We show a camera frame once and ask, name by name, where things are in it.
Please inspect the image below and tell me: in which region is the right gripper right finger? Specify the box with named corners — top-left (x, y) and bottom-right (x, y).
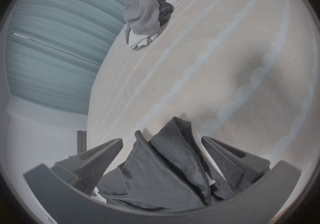
top-left (201, 136), bottom-right (271, 191)

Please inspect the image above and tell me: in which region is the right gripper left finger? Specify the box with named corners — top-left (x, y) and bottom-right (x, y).
top-left (51, 138), bottom-right (124, 195)

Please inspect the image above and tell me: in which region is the black T-shirt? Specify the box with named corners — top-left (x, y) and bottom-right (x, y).
top-left (96, 116), bottom-right (244, 212)

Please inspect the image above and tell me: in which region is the bed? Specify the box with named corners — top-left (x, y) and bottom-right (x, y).
top-left (86, 0), bottom-right (320, 208)

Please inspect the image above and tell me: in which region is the pile of clothes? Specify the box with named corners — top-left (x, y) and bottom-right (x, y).
top-left (123, 0), bottom-right (240, 51)

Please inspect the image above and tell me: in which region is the blue-green curtain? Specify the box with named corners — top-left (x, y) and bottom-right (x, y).
top-left (6, 0), bottom-right (163, 113)

